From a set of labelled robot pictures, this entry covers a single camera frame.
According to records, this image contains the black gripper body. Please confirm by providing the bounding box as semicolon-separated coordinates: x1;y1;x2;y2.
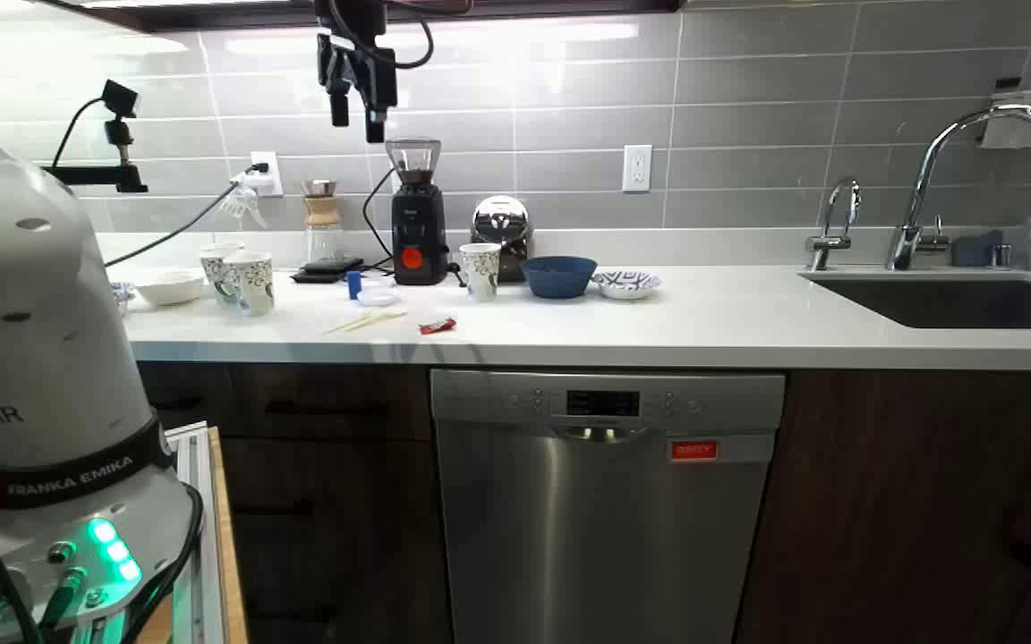
315;29;404;117

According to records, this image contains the dishwasher display panel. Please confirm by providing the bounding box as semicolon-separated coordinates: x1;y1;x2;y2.
563;385;645;422

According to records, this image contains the red dishwasher sticker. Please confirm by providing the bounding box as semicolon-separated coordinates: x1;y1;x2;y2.
665;437;723;463

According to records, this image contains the stainless steel dishwasher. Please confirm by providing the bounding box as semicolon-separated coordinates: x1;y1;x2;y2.
427;364;791;644

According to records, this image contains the black coffee grinder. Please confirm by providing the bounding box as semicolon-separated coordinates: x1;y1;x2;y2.
384;137;453;288

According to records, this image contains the glass pour-over coffee carafe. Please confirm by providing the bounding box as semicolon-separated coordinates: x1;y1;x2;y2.
301;176;349;270

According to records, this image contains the dark upper cabinet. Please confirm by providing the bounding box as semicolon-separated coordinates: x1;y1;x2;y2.
37;0;689;36

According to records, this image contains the black coffee scale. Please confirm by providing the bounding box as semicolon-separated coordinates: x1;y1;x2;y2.
290;252;368;287

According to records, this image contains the cream plastic utensil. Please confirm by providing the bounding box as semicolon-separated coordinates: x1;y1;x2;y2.
320;308;408;332
326;312;412;338

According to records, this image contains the red ketchup packet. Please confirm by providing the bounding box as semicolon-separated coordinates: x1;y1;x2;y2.
417;312;461;338

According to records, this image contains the white shallow bowl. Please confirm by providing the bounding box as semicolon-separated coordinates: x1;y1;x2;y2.
133;268;211;312

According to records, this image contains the small patterned dish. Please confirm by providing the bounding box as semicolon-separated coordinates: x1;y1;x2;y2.
591;268;661;302

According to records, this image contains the dark wood drawer cabinet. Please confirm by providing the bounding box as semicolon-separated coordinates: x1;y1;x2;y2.
136;360;457;644

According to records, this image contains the wooden robot mounting table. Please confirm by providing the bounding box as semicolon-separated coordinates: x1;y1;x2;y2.
133;419;254;644

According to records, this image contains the small chrome water tap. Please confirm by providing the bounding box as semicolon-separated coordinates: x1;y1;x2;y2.
801;176;867;275

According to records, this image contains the tall chrome kitchen faucet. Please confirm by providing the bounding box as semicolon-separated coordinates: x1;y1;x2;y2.
887;98;1031;275

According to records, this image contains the dark sponge holder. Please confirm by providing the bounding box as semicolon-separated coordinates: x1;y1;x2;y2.
947;224;1005;270

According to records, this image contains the undermount kitchen sink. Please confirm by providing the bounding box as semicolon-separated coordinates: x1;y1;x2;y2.
799;265;1031;332

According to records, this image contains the dark wood sink cabinet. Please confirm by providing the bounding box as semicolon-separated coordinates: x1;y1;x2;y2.
732;369;1031;644

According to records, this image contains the black robot wrist cable bundle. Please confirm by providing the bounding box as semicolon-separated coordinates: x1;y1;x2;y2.
387;0;439;71

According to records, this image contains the black grinder power cable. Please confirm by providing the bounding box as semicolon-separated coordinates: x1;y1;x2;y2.
358;158;408;275

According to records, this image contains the white wall power outlet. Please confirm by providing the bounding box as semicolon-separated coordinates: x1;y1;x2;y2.
245;147;285;200

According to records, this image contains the grey cable from outlet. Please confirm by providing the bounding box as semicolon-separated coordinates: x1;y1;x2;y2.
100;165;276;270

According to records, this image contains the black camera on stand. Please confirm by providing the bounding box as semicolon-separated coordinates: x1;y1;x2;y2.
42;73;155;196

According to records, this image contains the white wall light switch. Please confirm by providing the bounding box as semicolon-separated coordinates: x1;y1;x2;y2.
621;138;659;196

